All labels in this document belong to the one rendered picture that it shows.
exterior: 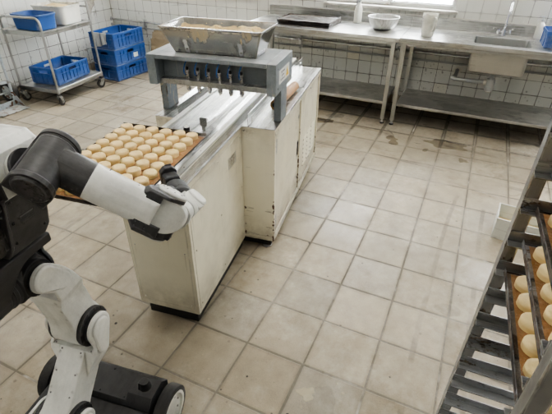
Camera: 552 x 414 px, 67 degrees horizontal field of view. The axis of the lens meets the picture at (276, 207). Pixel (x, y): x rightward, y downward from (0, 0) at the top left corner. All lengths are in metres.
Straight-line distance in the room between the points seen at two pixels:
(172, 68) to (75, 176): 1.56
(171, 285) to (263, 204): 0.75
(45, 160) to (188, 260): 1.12
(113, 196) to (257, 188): 1.55
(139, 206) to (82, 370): 0.83
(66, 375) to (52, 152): 0.92
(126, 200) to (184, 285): 1.17
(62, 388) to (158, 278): 0.70
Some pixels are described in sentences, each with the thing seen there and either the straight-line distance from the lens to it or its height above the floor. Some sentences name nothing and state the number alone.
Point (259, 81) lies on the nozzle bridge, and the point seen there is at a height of 1.06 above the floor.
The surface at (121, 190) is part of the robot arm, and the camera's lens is 1.02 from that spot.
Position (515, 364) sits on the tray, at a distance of 0.97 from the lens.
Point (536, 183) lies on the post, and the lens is 1.06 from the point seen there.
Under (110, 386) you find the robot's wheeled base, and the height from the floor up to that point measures 0.19.
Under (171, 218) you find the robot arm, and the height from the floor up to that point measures 1.13.
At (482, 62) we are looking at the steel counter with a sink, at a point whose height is 0.72.
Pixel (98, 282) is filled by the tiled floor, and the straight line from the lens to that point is 2.70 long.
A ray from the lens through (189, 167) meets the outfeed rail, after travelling 1.81.
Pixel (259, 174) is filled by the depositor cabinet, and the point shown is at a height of 0.55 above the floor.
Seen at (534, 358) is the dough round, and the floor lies 1.06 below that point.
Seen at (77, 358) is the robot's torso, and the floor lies 0.48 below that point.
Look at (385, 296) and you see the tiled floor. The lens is 2.52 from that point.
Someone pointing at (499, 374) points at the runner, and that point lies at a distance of 1.44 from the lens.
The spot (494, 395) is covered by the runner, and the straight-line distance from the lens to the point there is 1.51.
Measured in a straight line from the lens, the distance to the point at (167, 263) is 2.08.
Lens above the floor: 1.73
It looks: 33 degrees down
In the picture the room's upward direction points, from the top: 1 degrees clockwise
